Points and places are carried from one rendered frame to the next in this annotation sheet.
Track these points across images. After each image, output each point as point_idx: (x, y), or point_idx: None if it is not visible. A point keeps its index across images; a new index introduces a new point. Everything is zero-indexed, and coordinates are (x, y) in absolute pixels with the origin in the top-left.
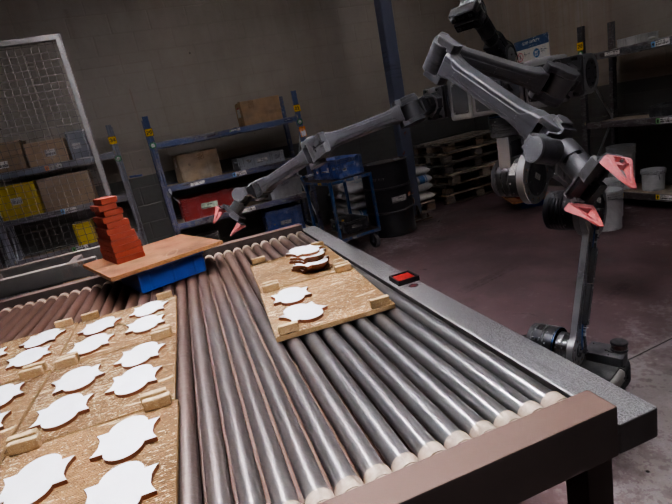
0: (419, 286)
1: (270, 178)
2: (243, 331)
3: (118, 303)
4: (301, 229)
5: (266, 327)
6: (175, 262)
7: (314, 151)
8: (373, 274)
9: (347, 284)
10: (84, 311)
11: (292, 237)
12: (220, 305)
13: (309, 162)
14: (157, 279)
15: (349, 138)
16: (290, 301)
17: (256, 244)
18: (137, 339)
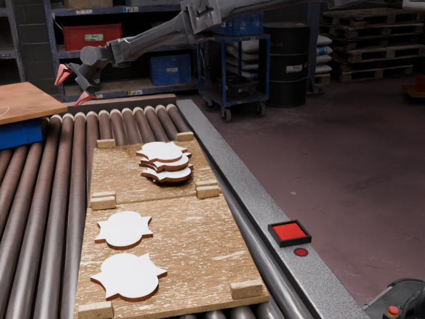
0: (309, 257)
1: (135, 42)
2: (39, 280)
3: None
4: (174, 102)
5: (71, 285)
6: (0, 126)
7: (197, 19)
8: (247, 209)
9: (207, 226)
10: None
11: (160, 111)
12: (31, 212)
13: (188, 33)
14: None
15: (251, 10)
16: (118, 243)
17: (116, 112)
18: None
